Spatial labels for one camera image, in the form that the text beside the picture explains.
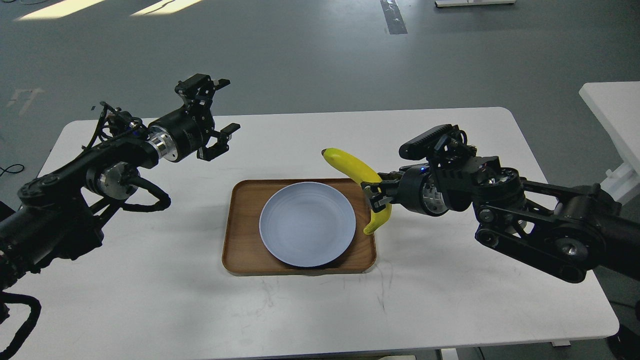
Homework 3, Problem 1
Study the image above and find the light blue plate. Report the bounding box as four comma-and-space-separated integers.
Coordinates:
258, 181, 357, 268

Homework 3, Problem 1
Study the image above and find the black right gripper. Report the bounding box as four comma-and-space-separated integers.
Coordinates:
361, 166, 431, 215

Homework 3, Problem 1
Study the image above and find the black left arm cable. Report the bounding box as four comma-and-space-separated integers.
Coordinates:
120, 175, 172, 213

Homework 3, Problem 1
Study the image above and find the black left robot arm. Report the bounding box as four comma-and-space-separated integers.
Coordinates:
0, 73, 240, 360

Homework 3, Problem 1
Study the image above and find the yellow banana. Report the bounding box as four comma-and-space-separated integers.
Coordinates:
321, 147, 393, 235

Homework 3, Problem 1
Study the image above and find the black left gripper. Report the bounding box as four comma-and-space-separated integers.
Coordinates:
147, 74, 242, 163

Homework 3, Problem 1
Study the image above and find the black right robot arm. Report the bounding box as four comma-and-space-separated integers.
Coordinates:
360, 124, 640, 284

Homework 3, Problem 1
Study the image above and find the white side table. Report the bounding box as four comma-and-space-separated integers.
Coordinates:
579, 81, 640, 205

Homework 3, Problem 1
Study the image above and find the wooden tray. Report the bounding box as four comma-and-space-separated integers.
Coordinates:
221, 178, 377, 276

